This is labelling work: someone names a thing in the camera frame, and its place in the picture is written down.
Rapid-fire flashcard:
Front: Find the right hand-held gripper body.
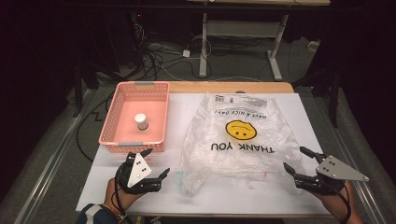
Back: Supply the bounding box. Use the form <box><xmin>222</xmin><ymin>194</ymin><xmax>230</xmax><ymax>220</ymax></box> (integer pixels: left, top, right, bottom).
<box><xmin>293</xmin><ymin>153</ymin><xmax>370</xmax><ymax>196</ymax></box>

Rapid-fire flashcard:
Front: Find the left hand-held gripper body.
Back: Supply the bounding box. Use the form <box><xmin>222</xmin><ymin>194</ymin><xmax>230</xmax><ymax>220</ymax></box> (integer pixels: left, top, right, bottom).
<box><xmin>115</xmin><ymin>151</ymin><xmax>163</xmax><ymax>196</ymax></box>

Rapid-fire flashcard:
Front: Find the small white capped bottle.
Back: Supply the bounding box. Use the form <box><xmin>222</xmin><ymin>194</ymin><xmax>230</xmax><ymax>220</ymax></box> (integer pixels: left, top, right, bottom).
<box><xmin>134</xmin><ymin>112</ymin><xmax>149</xmax><ymax>132</ymax></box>

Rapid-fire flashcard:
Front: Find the pink plastic basket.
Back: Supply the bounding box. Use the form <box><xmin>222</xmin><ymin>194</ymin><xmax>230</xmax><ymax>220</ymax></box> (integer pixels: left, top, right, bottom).
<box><xmin>98</xmin><ymin>80</ymin><xmax>171</xmax><ymax>154</ymax></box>

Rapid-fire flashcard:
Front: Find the clear plastic bag yellow face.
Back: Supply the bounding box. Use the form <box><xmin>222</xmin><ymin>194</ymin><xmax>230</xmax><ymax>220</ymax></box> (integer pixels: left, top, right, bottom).
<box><xmin>179</xmin><ymin>91</ymin><xmax>308</xmax><ymax>198</ymax></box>

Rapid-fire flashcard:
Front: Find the person's left hand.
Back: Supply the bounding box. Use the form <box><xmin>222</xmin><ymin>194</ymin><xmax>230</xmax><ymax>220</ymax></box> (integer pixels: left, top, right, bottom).
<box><xmin>103</xmin><ymin>176</ymin><xmax>148</xmax><ymax>217</ymax></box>

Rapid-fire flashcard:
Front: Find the person's right hand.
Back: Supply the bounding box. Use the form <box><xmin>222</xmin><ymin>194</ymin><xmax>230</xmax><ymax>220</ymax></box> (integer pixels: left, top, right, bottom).
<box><xmin>313</xmin><ymin>180</ymin><xmax>364</xmax><ymax>224</ymax></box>

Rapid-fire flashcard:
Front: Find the white table mat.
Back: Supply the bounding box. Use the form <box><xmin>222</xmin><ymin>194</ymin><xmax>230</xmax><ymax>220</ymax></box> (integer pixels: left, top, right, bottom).
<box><xmin>76</xmin><ymin>92</ymin><xmax>332</xmax><ymax>217</ymax></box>

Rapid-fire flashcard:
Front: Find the left hand-held gripper cable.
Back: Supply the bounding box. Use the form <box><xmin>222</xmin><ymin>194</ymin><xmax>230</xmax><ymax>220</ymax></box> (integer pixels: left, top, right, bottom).
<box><xmin>113</xmin><ymin>161</ymin><xmax>132</xmax><ymax>224</ymax></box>

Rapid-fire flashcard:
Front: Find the hand-held gripper cable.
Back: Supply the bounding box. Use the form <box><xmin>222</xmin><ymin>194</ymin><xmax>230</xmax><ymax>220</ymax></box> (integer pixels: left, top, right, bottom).
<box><xmin>323</xmin><ymin>178</ymin><xmax>353</xmax><ymax>224</ymax></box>
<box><xmin>113</xmin><ymin>161</ymin><xmax>132</xmax><ymax>224</ymax></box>

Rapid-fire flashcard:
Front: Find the right hand-held gripper cable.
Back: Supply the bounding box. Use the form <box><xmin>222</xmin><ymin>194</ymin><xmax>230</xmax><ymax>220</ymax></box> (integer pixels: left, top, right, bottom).
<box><xmin>323</xmin><ymin>178</ymin><xmax>353</xmax><ymax>224</ymax></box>

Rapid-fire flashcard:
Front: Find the metal floor rail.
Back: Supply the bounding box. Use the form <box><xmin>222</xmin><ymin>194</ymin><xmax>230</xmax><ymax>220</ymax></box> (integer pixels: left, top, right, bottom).
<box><xmin>13</xmin><ymin>89</ymin><xmax>95</xmax><ymax>224</ymax></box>
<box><xmin>323</xmin><ymin>118</ymin><xmax>389</xmax><ymax>224</ymax></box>

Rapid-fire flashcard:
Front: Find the wrist bracelet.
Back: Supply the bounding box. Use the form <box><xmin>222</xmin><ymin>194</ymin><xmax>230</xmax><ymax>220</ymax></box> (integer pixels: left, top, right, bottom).
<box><xmin>99</xmin><ymin>203</ymin><xmax>129</xmax><ymax>222</ymax></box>

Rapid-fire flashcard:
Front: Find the black floor cable loop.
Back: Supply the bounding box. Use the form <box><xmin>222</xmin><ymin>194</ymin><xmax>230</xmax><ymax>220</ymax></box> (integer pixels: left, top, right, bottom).
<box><xmin>76</xmin><ymin>91</ymin><xmax>117</xmax><ymax>163</ymax></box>

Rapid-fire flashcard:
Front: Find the bundle of floor cables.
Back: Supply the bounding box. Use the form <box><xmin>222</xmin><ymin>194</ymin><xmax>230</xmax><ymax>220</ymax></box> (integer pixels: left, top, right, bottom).
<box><xmin>130</xmin><ymin>12</ymin><xmax>214</xmax><ymax>82</ymax></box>

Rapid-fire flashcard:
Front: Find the white metal frame desk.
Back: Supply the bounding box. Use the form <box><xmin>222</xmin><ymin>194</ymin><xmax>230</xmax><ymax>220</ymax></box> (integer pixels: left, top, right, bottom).
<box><xmin>186</xmin><ymin>0</ymin><xmax>332</xmax><ymax>82</ymax></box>

